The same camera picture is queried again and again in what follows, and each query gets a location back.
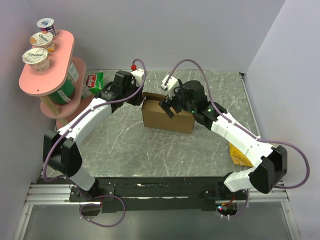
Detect blue white yogurt cup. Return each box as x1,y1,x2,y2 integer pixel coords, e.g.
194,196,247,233
36,18,58,38

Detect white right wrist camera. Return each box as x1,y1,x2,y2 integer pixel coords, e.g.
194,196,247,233
160,74,180,99

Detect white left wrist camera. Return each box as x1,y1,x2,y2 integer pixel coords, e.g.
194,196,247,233
130,64,145,85

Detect brown cardboard paper box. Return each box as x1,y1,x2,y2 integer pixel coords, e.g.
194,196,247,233
141,92,196,134

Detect pink tiered wooden shelf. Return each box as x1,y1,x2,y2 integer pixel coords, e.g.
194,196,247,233
18,29,95,130

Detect aluminium frame rail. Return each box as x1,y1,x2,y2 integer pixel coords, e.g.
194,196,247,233
24,184,289,205

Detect white green label container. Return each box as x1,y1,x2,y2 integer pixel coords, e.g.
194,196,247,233
67,61,79,84

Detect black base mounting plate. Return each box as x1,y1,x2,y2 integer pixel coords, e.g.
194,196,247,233
69,176,247,213

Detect green cylindrical can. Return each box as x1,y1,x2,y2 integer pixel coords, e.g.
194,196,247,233
48,79,76,105

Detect orange Chobani yogurt cup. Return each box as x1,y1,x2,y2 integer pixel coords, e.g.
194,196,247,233
29,31,56,53

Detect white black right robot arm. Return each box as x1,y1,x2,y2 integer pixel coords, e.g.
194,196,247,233
159,77,288,200

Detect small electronics board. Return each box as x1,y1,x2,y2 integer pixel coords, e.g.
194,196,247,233
216,203,238,217

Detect yellow Lays chips bag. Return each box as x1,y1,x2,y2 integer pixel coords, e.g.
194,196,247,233
229,143,253,167

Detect white Chobani yogurt cup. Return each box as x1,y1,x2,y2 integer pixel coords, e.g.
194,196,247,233
22,47,51,72

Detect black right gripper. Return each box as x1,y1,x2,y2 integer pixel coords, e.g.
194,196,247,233
158,83,196,119

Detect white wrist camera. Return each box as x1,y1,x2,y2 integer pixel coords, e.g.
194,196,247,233
160,74,180,99
130,64,145,85

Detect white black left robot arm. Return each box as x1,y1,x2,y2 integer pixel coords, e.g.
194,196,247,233
43,69,146,201

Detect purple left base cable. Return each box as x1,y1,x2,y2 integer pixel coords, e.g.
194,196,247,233
79,194,126,228

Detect green red snack bag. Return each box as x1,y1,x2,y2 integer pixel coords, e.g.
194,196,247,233
81,72,104,99

